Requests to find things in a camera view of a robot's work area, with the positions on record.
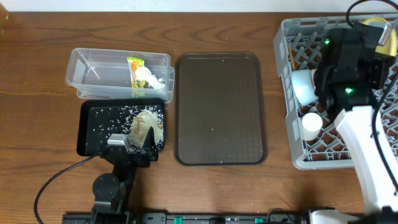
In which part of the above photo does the green snack wrapper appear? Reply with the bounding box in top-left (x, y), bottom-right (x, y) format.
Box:
top-left (127, 56), bottom-right (146, 98)

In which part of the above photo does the white napkin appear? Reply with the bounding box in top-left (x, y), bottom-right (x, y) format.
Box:
top-left (134, 67), bottom-right (165, 90)

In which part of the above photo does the white cup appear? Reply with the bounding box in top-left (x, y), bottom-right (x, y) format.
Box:
top-left (302, 113), bottom-right (323, 141)

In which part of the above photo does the light blue bowl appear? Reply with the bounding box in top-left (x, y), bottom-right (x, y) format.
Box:
top-left (292, 69), bottom-right (317, 106)

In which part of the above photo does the wooden chopstick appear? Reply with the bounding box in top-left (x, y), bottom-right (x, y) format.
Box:
top-left (289, 45), bottom-right (297, 71)

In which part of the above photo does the yellow round plate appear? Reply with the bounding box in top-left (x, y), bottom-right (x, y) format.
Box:
top-left (362, 17), bottom-right (397, 57)

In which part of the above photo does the white bowl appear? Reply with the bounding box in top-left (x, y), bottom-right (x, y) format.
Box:
top-left (311, 69), bottom-right (317, 93)

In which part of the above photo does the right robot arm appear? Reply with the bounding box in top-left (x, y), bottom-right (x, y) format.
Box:
top-left (308, 17), bottom-right (397, 223)

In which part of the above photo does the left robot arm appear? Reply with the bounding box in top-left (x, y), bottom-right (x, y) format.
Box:
top-left (90, 127), bottom-right (159, 223)

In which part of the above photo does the black waste bin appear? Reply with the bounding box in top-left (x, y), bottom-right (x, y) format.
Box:
top-left (76, 98), bottom-right (165, 156)

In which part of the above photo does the grey dishwasher rack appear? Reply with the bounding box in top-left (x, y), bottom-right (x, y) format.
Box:
top-left (273, 13), bottom-right (398, 170)

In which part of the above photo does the spilled rice pile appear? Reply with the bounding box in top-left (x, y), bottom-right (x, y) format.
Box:
top-left (123, 105), bottom-right (164, 154)

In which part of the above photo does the brown serving tray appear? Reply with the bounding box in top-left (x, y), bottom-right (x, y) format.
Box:
top-left (174, 52), bottom-right (268, 166)

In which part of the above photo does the clear plastic bin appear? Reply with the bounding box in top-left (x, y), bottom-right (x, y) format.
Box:
top-left (65, 48), bottom-right (175, 103)

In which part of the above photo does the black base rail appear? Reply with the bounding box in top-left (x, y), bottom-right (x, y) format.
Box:
top-left (61, 208), bottom-right (364, 224)

